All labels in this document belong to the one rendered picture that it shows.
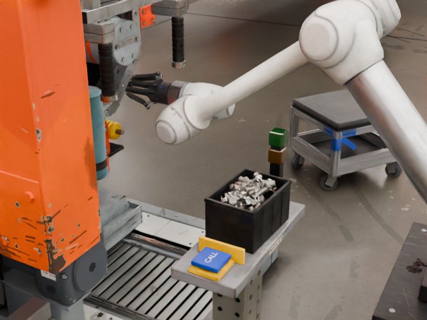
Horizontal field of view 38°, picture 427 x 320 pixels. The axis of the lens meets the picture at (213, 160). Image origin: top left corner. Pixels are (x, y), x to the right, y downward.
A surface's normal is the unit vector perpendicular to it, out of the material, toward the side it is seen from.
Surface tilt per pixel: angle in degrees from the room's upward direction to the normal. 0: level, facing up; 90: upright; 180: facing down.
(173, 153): 0
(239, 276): 0
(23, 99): 90
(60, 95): 90
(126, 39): 90
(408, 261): 0
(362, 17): 56
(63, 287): 90
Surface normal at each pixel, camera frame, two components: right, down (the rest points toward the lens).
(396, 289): 0.00, -0.90
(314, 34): -0.62, 0.22
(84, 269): 0.88, 0.21
